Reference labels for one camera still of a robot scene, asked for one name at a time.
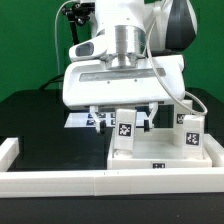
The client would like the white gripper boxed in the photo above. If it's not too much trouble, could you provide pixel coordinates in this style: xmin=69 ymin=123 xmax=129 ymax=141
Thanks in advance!
xmin=62 ymin=54 xmax=186 ymax=135

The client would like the white square tabletop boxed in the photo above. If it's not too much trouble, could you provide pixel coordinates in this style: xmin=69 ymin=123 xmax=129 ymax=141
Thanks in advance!
xmin=107 ymin=128 xmax=212 ymax=170

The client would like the white AprilTag base sheet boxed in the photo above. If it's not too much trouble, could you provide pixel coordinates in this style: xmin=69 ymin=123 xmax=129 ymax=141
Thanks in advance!
xmin=65 ymin=112 xmax=147 ymax=128

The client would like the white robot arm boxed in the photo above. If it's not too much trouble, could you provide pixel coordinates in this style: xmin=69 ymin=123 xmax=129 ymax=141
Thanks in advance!
xmin=63 ymin=0 xmax=197 ymax=132

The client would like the black cable bundle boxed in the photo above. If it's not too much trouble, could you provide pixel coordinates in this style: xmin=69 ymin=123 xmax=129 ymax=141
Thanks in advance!
xmin=38 ymin=73 xmax=66 ymax=92

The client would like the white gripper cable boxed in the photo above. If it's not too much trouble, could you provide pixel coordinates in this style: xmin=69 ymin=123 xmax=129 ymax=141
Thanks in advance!
xmin=144 ymin=0 xmax=209 ymax=117

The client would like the white U-shaped obstacle fence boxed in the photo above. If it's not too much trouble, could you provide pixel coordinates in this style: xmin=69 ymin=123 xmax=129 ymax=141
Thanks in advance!
xmin=0 ymin=138 xmax=224 ymax=198

